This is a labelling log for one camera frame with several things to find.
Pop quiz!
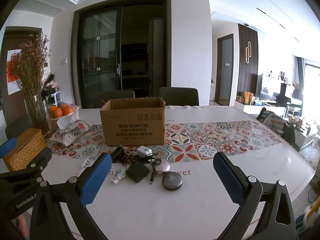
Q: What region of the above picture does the floral tissue pack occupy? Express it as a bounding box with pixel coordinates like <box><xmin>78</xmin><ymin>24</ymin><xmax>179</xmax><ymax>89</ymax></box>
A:
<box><xmin>49</xmin><ymin>120</ymin><xmax>92</xmax><ymax>147</ymax></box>

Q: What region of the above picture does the dark dining chair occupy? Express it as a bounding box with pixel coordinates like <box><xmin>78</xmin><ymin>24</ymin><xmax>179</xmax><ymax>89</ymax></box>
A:
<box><xmin>158</xmin><ymin>87</ymin><xmax>199</xmax><ymax>106</ymax></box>
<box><xmin>94</xmin><ymin>90</ymin><xmax>135</xmax><ymax>108</ymax></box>

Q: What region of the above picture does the white charger plug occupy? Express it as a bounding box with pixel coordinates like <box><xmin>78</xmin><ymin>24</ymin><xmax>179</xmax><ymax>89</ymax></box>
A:
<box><xmin>136</xmin><ymin>146</ymin><xmax>152</xmax><ymax>158</ymax></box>

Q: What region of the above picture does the white tv console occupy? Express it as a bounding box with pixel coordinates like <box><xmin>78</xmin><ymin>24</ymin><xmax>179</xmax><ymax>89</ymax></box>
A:
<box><xmin>234</xmin><ymin>100</ymin><xmax>286</xmax><ymax>116</ymax></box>

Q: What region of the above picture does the grey hallway door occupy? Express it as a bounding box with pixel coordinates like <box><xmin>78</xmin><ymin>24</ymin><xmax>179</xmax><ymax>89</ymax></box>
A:
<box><xmin>214</xmin><ymin>34</ymin><xmax>234</xmax><ymax>106</ymax></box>

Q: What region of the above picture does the orange fruit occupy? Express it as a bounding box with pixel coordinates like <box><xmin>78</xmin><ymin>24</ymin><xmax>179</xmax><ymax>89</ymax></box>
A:
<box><xmin>60</xmin><ymin>104</ymin><xmax>73</xmax><ymax>116</ymax></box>
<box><xmin>48</xmin><ymin>105</ymin><xmax>63</xmax><ymax>119</ymax></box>

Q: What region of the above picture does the dried flower bouquet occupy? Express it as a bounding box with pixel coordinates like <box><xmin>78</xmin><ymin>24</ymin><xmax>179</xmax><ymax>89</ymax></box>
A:
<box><xmin>18</xmin><ymin>34</ymin><xmax>50</xmax><ymax>99</ymax></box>

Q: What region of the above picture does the woven yellow box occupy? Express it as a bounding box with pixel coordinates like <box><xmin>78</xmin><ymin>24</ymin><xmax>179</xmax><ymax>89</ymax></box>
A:
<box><xmin>4</xmin><ymin>128</ymin><xmax>47</xmax><ymax>171</ymax></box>

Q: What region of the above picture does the black power adapter with cable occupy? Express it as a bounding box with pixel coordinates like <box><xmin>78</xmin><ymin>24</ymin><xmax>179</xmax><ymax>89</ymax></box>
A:
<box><xmin>121</xmin><ymin>153</ymin><xmax>162</xmax><ymax>183</ymax></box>

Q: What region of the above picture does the red wall poster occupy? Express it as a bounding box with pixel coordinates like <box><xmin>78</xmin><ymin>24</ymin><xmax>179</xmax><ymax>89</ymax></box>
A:
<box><xmin>6</xmin><ymin>49</ymin><xmax>25</xmax><ymax>95</ymax></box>

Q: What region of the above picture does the pink earbud case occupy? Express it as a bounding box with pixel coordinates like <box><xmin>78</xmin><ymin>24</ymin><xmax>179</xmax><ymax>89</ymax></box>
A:
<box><xmin>153</xmin><ymin>159</ymin><xmax>170</xmax><ymax>176</ymax></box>

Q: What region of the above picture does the dark glass cabinet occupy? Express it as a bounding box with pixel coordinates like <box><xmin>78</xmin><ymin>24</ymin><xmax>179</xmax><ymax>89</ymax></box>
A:
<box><xmin>71</xmin><ymin>0</ymin><xmax>172</xmax><ymax>108</ymax></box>

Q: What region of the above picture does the person's left hand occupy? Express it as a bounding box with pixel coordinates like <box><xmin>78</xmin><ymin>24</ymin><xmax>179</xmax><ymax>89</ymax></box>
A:
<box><xmin>16</xmin><ymin>215</ymin><xmax>28</xmax><ymax>237</ymax></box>

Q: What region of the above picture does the black plug adapter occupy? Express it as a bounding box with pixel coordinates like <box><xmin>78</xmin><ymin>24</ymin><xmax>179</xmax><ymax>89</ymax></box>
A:
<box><xmin>111</xmin><ymin>145</ymin><xmax>125</xmax><ymax>163</ymax></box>

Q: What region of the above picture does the white fruit basket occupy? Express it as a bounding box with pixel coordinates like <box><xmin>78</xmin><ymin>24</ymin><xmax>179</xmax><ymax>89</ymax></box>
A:
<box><xmin>46</xmin><ymin>106</ymin><xmax>80</xmax><ymax>130</ymax></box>

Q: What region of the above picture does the left dark dining chair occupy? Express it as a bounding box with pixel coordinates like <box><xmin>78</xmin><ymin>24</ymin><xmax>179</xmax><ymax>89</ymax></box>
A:
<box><xmin>94</xmin><ymin>90</ymin><xmax>135</xmax><ymax>108</ymax></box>

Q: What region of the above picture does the white shoe shelf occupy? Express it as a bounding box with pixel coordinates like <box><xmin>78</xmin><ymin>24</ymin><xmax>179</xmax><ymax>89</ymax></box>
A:
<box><xmin>45</xmin><ymin>91</ymin><xmax>62</xmax><ymax>106</ymax></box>

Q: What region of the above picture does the brown cardboard box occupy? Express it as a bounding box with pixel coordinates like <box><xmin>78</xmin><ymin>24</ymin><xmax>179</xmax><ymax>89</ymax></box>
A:
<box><xmin>100</xmin><ymin>98</ymin><xmax>165</xmax><ymax>146</ymax></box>

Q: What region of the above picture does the small white figurine keychain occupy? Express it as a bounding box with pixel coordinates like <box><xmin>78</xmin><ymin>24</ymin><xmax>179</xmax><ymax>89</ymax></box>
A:
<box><xmin>112</xmin><ymin>169</ymin><xmax>126</xmax><ymax>185</ymax></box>

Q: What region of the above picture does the grey round disc case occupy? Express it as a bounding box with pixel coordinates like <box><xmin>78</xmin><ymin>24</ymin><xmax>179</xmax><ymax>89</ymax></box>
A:
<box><xmin>162</xmin><ymin>171</ymin><xmax>183</xmax><ymax>191</ymax></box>

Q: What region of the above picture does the patterned table runner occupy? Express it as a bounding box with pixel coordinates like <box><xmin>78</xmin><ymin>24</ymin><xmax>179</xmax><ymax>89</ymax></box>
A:
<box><xmin>47</xmin><ymin>120</ymin><xmax>281</xmax><ymax>163</ymax></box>

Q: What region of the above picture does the right dark dining chair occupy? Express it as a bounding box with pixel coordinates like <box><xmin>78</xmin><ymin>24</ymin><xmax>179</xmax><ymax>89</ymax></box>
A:
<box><xmin>158</xmin><ymin>87</ymin><xmax>199</xmax><ymax>106</ymax></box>

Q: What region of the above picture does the glass vase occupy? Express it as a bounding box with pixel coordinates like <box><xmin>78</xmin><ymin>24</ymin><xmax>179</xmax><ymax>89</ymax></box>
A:
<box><xmin>24</xmin><ymin>94</ymin><xmax>50</xmax><ymax>135</ymax></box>

